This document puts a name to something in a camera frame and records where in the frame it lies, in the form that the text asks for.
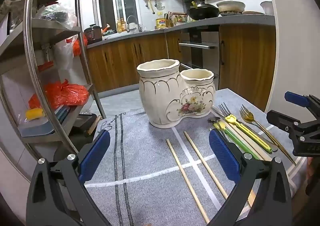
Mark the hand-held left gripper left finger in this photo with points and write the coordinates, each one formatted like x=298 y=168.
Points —
x=96 y=155

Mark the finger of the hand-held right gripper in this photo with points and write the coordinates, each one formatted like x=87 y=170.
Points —
x=296 y=99
x=280 y=118

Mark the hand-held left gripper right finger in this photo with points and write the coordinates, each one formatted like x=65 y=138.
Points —
x=222 y=155

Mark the silver metal fork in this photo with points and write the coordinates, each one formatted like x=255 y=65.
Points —
x=225 y=109

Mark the cream floral ceramic cutlery holder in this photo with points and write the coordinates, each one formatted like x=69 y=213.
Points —
x=160 y=95

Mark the person's right hand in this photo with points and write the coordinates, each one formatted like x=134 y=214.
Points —
x=312 y=176

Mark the gold metal fork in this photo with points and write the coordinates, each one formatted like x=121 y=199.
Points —
x=247 y=114

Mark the grey striped cloth mat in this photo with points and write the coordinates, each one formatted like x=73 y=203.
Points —
x=150 y=166

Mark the stacked blue grey trays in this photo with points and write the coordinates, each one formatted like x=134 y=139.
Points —
x=45 y=127

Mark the wooden kitchen base cabinets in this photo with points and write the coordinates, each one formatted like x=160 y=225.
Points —
x=245 y=60

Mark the large orange plastic bag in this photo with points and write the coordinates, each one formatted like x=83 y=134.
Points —
x=65 y=93

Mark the small yellow object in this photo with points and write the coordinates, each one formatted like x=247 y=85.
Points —
x=35 y=113

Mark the grey kitchen countertop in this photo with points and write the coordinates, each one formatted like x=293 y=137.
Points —
x=237 y=19

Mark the built-in steel oven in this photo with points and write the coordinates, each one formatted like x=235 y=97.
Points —
x=200 y=50

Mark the hanging white plastic bag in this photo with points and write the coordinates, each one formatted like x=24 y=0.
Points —
x=63 y=53

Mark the hanging orange plastic bag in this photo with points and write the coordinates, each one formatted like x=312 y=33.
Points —
x=78 y=47

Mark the white casserole pot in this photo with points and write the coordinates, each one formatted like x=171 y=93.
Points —
x=231 y=6

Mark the dark red pressure cooker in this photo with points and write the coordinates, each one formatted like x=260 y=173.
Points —
x=93 y=34

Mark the black wok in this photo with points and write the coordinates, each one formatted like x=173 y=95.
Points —
x=203 y=12

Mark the amber glass bottles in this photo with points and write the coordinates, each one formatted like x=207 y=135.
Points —
x=121 y=25

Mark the metal shelf rack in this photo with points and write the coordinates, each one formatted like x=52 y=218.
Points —
x=50 y=28

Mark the chrome sink faucet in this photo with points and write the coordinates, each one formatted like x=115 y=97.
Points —
x=131 y=22

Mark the seasoning jars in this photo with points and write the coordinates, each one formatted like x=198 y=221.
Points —
x=180 y=18

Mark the yellow cooking oil bottle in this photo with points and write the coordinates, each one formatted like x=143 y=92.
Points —
x=161 y=23

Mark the clear plastic bag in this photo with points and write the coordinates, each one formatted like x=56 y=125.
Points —
x=57 y=14

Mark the kitchen window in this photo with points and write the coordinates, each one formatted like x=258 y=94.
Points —
x=116 y=0

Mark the yellow gas pipe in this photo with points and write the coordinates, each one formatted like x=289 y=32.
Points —
x=152 y=4

